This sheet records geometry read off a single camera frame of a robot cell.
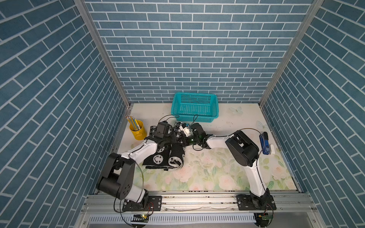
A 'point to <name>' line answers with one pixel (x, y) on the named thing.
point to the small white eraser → (272, 149)
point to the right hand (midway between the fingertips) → (177, 143)
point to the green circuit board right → (267, 217)
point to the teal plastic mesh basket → (196, 108)
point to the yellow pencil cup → (140, 134)
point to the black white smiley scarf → (172, 157)
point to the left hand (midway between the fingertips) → (179, 137)
